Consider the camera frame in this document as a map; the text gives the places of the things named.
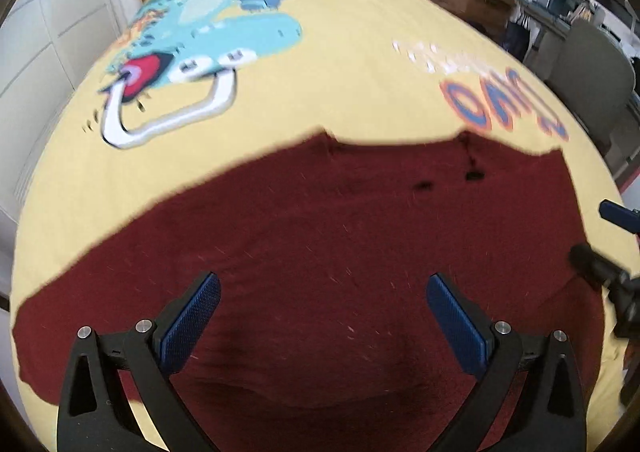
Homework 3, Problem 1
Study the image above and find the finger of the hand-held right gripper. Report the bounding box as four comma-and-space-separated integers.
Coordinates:
599, 199, 640, 234
570, 243, 640, 340

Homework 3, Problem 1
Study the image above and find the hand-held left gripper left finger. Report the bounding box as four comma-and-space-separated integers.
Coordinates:
57, 272, 223, 452

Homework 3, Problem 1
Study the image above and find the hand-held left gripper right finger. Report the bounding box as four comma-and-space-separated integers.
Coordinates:
425, 273, 587, 452

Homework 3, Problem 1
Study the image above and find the maroon knit sweater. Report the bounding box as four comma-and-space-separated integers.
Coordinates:
12, 129, 618, 452

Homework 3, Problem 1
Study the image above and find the grey office chair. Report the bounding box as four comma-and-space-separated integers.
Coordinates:
545, 19, 637, 160

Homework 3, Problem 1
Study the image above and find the dark bag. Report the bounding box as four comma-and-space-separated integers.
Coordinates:
502, 22, 532, 63

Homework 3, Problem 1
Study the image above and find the grey desk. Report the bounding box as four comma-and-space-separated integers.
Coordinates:
515, 0, 640, 62

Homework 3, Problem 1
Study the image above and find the yellow printed bed sheet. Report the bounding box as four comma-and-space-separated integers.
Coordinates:
10, 0, 632, 452

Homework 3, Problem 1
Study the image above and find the white wardrobe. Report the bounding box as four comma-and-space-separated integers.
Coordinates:
0, 0, 146, 297

